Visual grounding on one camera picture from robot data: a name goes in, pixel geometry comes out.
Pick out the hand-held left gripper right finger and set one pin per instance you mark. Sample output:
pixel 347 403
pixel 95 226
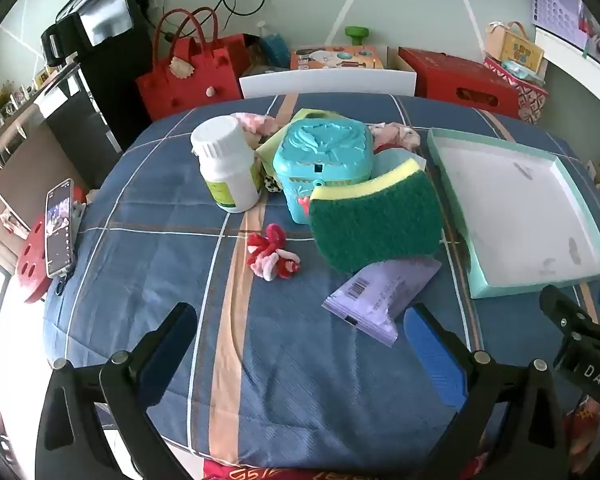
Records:
pixel 430 345

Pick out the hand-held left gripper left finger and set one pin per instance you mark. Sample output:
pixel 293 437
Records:
pixel 167 367

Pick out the purple packet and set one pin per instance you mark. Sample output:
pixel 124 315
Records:
pixel 375 295

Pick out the teal rimmed white tray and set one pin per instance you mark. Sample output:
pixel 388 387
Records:
pixel 505 200

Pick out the green yellow sponge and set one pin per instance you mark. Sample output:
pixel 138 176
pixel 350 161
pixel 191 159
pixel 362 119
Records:
pixel 375 220

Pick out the pink scrunchie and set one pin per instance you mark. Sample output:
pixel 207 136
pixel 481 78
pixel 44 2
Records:
pixel 400 135

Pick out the yellow-green cloth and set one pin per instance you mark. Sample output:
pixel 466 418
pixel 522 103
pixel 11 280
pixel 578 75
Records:
pixel 267 152

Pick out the blue plaid blanket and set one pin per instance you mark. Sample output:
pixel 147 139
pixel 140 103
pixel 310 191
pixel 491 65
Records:
pixel 330 385

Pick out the red stool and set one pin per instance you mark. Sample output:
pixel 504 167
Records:
pixel 30 265

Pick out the smartphone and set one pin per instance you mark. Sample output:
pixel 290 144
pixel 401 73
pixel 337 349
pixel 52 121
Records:
pixel 60 230

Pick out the grey phone stand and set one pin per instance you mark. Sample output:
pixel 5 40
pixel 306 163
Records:
pixel 79 212

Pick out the black white spotted cloth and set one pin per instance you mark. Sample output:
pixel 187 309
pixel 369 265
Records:
pixel 272 185

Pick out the white plastic bottle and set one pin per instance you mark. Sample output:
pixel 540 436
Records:
pixel 225 160

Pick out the red white patterned box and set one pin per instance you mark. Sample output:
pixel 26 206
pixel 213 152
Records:
pixel 527 97

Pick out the teal plastic box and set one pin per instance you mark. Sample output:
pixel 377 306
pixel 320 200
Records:
pixel 320 145

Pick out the wooden sideboard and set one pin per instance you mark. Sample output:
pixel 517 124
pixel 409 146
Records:
pixel 20 175

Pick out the light blue packet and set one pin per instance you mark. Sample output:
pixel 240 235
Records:
pixel 522 70

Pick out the white cabinet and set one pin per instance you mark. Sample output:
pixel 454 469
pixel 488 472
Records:
pixel 565 47

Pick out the red cardboard box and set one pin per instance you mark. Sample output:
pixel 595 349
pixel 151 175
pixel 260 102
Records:
pixel 455 75

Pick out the beige small bag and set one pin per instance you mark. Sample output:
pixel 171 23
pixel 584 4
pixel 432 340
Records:
pixel 517 47

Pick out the white foam board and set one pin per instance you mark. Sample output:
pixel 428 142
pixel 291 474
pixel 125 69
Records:
pixel 330 84

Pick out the black cabinet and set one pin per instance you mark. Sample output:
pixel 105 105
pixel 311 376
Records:
pixel 115 85

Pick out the red felt bag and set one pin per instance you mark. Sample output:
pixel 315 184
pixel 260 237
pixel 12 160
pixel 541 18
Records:
pixel 190 80

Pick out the orange toy box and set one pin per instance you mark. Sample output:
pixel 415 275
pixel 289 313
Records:
pixel 340 57

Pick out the green dumbbell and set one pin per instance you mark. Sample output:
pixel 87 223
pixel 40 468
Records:
pixel 358 35

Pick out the blue bottle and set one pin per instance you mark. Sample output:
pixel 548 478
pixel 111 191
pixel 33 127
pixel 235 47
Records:
pixel 272 47

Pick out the black coffee maker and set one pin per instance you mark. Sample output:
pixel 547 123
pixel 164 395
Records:
pixel 100 15

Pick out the purple wall calendar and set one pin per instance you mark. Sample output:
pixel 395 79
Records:
pixel 555 0

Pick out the wall socket with plug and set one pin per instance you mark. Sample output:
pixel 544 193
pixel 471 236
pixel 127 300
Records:
pixel 151 2

